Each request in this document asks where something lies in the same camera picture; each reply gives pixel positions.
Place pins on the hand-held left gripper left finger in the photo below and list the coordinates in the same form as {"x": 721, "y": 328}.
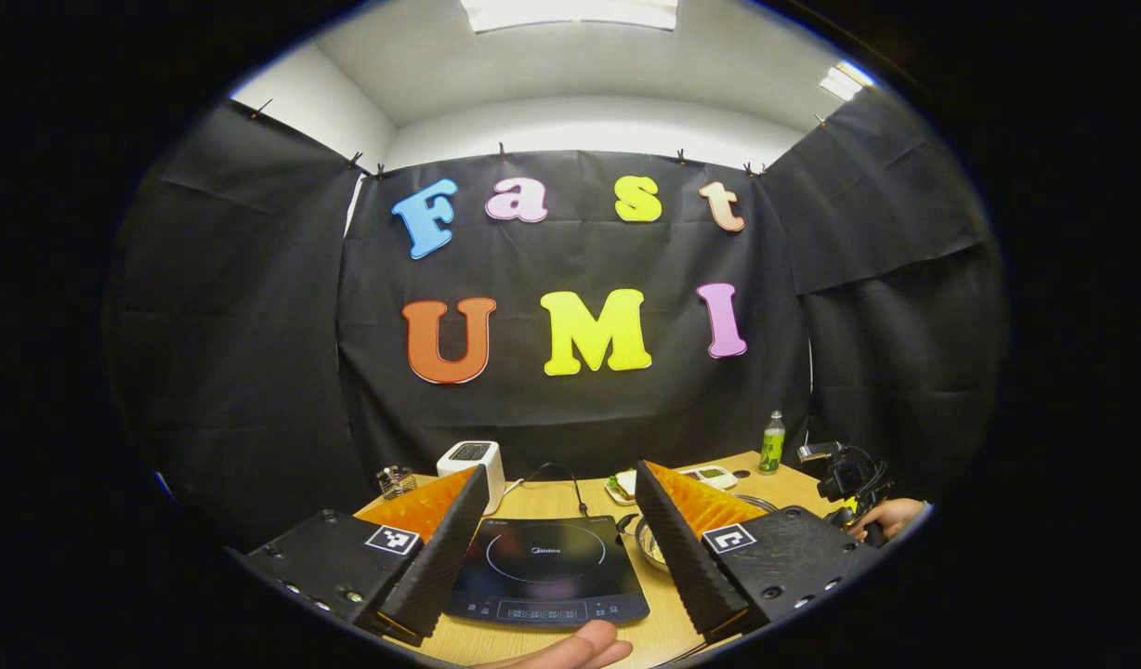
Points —
{"x": 445, "y": 567}

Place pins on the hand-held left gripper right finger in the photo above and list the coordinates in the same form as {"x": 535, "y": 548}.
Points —
{"x": 691, "y": 576}

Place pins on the stainless steel pot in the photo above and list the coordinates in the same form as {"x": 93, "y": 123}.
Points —
{"x": 652, "y": 548}

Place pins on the black induction cooktop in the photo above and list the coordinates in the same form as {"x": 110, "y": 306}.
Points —
{"x": 547, "y": 567}

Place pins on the green drink bottle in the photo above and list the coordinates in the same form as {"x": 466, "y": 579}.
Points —
{"x": 772, "y": 446}

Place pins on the white toaster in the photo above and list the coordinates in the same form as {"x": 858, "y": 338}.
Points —
{"x": 473, "y": 469}

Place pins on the white divided seasoning tray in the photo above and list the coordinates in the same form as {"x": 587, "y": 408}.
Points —
{"x": 714, "y": 476}

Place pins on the sandwich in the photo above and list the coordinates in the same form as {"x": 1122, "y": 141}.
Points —
{"x": 626, "y": 483}

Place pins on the black backdrop cloth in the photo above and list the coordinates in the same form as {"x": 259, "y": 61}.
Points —
{"x": 255, "y": 372}

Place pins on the small ceiling light panel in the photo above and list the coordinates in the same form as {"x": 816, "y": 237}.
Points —
{"x": 842, "y": 82}

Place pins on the long ceiling light panel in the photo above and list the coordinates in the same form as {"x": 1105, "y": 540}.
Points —
{"x": 570, "y": 13}

